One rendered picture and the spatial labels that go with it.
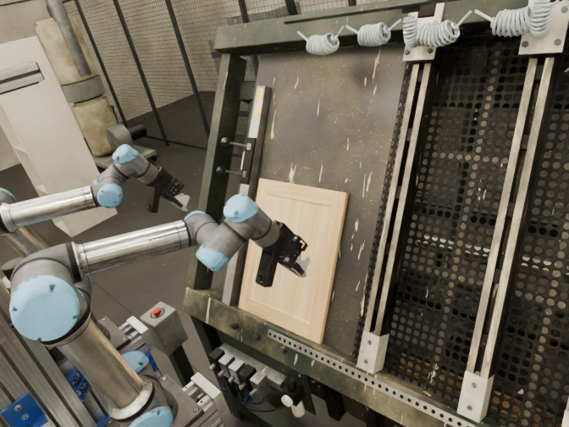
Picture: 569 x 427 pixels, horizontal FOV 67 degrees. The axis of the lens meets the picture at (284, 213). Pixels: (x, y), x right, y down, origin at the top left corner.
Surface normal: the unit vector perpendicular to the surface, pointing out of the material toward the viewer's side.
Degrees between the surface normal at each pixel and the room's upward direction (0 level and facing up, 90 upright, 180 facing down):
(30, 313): 82
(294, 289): 57
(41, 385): 90
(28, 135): 90
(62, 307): 82
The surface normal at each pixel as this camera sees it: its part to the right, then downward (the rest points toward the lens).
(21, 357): 0.69, 0.22
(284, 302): -0.64, -0.06
